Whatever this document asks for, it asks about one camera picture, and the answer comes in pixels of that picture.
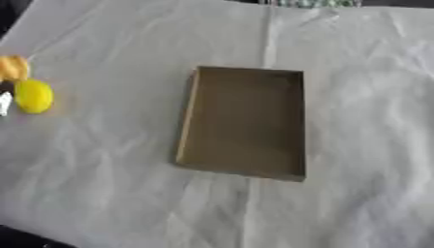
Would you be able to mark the open brown cardboard box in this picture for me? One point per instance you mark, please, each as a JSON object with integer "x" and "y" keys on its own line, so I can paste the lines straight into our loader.
{"x": 246, "y": 122}

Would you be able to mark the yellow toy lemon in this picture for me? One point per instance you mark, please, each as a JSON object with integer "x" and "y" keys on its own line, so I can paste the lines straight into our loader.
{"x": 34, "y": 96}

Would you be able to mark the small black and white object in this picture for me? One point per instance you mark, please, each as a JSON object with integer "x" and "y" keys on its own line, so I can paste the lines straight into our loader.
{"x": 4, "y": 101}

